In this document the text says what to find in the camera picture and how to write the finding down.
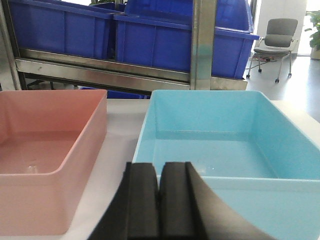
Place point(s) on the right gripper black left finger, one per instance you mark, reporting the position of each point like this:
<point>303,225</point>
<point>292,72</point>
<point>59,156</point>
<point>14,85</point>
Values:
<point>133,212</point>

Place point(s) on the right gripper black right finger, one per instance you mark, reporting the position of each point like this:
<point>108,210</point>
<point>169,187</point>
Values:
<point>190,210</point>

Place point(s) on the light blue plastic box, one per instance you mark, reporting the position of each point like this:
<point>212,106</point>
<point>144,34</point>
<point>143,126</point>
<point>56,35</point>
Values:
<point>246,150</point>

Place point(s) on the pink plastic box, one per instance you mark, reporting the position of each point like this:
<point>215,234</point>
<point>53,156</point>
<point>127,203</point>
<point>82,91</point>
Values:
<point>49,143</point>

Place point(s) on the stainless steel shelf rack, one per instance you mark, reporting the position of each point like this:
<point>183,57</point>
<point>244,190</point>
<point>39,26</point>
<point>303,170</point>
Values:
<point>27,63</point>

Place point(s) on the blue storage bin middle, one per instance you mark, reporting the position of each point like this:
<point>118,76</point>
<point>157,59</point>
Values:
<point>153,43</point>

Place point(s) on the blue storage bin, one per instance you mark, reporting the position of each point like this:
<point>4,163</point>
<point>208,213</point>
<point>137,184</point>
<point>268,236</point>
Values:
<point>62,27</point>
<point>153,43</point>
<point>233,37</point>

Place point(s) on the blue storage bin right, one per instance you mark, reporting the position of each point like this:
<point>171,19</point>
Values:
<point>233,37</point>

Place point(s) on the blue storage bin left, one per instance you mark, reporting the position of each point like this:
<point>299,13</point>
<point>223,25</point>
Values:
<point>62,27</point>

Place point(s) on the grey office chair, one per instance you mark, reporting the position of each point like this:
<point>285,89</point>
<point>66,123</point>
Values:
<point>277,42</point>

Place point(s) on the green potted plant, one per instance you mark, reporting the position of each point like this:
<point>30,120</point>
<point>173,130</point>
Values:
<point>315,37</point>

